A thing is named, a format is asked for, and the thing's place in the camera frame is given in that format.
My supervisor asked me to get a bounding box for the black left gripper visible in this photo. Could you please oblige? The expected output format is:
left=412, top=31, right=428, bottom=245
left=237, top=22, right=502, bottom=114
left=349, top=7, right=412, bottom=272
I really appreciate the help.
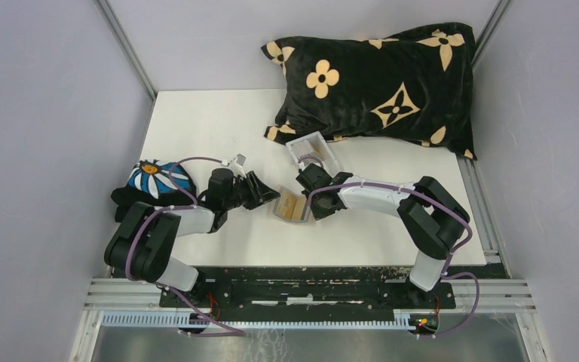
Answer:
left=224, top=170, right=281, bottom=210

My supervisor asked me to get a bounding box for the beige leather card holder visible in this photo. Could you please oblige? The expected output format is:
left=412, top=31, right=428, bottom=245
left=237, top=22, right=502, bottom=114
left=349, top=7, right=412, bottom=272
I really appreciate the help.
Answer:
left=269, top=186, right=311, bottom=225

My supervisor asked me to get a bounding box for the clear plastic card box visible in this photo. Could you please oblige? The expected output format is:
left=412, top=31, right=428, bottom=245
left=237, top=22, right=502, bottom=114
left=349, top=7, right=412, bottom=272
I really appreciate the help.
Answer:
left=286, top=132, right=342, bottom=175

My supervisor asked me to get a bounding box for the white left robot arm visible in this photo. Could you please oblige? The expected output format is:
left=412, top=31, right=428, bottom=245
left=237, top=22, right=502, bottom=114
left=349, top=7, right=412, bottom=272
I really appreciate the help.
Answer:
left=103, top=168, right=280, bottom=307

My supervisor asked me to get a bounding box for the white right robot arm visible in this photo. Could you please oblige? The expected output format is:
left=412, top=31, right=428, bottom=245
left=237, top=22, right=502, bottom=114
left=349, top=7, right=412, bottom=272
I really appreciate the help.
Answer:
left=296, top=164, right=473, bottom=308

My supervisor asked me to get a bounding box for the stack of cards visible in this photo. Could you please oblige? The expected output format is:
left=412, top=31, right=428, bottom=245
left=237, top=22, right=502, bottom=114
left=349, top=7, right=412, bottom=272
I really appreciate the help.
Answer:
left=293, top=140, right=320, bottom=158

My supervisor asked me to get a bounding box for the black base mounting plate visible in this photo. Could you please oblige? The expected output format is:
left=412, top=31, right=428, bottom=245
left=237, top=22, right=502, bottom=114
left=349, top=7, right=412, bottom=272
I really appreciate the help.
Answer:
left=160, top=279, right=457, bottom=322

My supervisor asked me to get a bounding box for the black blue flower cloth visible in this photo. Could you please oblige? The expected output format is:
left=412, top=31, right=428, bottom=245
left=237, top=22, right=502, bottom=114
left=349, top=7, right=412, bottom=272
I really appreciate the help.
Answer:
left=111, top=159, right=197, bottom=222

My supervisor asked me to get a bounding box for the black floral pillow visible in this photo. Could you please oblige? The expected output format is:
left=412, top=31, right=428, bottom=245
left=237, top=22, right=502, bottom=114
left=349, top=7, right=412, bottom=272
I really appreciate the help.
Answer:
left=261, top=22, right=476, bottom=160

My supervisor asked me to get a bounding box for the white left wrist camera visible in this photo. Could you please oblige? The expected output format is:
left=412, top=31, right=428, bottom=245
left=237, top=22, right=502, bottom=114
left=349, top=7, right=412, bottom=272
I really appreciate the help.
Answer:
left=222, top=154, right=247, bottom=177

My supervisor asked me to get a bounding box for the slotted cable duct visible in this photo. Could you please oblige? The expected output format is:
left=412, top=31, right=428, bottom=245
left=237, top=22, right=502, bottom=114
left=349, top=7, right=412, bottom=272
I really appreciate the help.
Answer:
left=101, top=311, right=418, bottom=331

